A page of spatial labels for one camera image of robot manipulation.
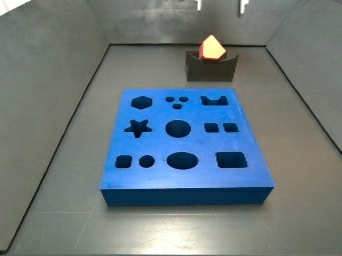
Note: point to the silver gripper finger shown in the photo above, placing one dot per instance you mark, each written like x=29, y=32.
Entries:
x=243, y=3
x=198, y=4

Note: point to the red three prong object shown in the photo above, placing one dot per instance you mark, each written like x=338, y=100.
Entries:
x=211, y=49

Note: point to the black curved fixture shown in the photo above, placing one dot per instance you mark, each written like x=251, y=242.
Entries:
x=210, y=70

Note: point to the blue foam shape board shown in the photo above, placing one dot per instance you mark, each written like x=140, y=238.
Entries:
x=183, y=150

